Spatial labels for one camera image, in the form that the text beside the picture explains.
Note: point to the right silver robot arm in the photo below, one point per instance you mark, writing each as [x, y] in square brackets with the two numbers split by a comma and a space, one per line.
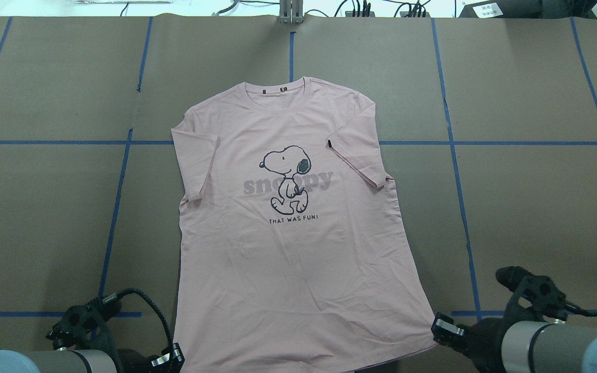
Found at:
[531, 346]

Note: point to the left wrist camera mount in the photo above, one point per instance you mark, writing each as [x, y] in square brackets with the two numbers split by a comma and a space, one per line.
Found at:
[85, 327]

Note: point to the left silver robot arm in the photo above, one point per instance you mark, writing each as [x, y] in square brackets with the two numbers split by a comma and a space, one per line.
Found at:
[65, 360]

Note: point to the aluminium frame post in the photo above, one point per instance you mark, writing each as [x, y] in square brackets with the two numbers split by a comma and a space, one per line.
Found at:
[291, 12]

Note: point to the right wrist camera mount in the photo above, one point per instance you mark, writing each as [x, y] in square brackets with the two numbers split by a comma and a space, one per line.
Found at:
[533, 297]

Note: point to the black box with label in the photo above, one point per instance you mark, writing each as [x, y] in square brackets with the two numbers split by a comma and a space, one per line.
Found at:
[502, 9]

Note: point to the pink Snoopy t-shirt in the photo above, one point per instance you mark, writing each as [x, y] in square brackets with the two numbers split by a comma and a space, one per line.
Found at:
[294, 256]

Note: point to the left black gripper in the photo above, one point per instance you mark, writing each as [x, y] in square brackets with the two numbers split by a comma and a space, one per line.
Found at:
[133, 361]

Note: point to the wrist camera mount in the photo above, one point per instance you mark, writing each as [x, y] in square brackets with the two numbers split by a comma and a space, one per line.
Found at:
[85, 327]
[533, 297]

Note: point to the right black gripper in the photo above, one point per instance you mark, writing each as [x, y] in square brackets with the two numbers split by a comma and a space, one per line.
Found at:
[485, 335]

